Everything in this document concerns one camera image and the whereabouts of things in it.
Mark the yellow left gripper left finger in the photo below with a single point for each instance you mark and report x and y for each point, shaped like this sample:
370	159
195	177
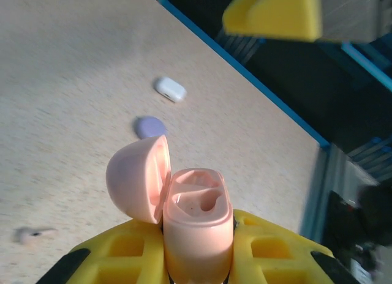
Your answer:
122	265

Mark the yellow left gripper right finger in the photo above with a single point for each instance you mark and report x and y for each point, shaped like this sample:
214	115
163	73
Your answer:
275	259

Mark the pink earbud charging case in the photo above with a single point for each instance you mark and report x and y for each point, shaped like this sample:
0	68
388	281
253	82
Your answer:
196	244

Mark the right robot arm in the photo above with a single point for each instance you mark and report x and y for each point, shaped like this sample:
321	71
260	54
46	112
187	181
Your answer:
373	210

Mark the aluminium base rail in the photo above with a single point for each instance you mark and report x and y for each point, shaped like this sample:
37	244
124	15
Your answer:
326	198

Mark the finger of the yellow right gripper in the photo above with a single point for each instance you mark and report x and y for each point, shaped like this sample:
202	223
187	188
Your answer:
281	14

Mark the white earbud charging case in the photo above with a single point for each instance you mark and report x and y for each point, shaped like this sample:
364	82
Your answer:
170	88

